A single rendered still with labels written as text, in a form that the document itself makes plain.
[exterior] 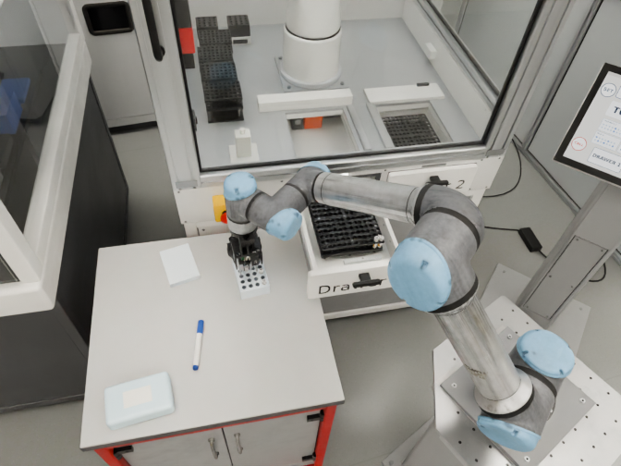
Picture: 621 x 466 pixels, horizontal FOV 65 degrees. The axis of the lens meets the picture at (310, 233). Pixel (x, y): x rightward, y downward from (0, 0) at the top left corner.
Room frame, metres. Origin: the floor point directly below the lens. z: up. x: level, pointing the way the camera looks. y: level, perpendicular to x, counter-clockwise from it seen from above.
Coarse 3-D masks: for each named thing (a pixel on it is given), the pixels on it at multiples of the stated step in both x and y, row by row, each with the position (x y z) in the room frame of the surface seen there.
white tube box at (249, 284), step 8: (248, 272) 0.79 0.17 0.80; (256, 272) 0.79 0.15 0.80; (264, 272) 0.79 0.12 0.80; (240, 280) 0.76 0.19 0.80; (248, 280) 0.77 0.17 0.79; (256, 280) 0.77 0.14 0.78; (240, 288) 0.73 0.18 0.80; (248, 288) 0.73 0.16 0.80; (256, 288) 0.73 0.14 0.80; (264, 288) 0.74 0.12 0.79; (240, 296) 0.72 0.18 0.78; (248, 296) 0.73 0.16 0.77
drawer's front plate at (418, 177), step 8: (424, 168) 1.13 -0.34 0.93; (432, 168) 1.14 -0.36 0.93; (440, 168) 1.14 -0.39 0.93; (448, 168) 1.14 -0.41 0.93; (456, 168) 1.14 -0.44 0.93; (464, 168) 1.15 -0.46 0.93; (472, 168) 1.16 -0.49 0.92; (392, 176) 1.09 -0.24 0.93; (400, 176) 1.10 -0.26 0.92; (408, 176) 1.10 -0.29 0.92; (416, 176) 1.11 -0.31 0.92; (424, 176) 1.12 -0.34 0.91; (440, 176) 1.13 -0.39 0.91; (448, 176) 1.14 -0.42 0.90; (456, 176) 1.14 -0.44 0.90; (464, 176) 1.15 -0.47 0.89; (472, 176) 1.16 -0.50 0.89; (408, 184) 1.11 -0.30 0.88; (416, 184) 1.11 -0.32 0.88; (456, 184) 1.15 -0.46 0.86; (464, 184) 1.15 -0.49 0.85
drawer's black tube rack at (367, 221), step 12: (312, 204) 0.97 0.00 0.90; (324, 204) 0.98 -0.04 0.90; (312, 216) 0.95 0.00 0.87; (324, 216) 0.93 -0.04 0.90; (336, 216) 0.93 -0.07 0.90; (348, 216) 0.94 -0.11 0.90; (360, 216) 0.94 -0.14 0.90; (324, 228) 0.88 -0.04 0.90; (336, 228) 0.89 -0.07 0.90; (348, 228) 0.89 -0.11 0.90; (360, 228) 0.89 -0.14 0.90; (372, 228) 0.90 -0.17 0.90; (324, 240) 0.84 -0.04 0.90; (336, 240) 0.87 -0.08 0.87; (348, 240) 0.85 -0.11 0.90; (324, 252) 0.82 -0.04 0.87; (336, 252) 0.82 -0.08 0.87; (348, 252) 0.83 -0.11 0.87; (360, 252) 0.84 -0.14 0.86
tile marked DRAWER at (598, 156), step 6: (594, 150) 1.17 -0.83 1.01; (600, 150) 1.17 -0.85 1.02; (594, 156) 1.16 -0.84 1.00; (600, 156) 1.16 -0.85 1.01; (606, 156) 1.15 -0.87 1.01; (612, 156) 1.15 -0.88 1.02; (618, 156) 1.15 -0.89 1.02; (594, 162) 1.15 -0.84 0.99; (600, 162) 1.15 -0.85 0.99; (606, 162) 1.14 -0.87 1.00; (612, 162) 1.14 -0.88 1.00; (618, 162) 1.13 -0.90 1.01; (606, 168) 1.13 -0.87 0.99; (612, 168) 1.12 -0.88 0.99; (618, 168) 1.12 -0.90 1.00
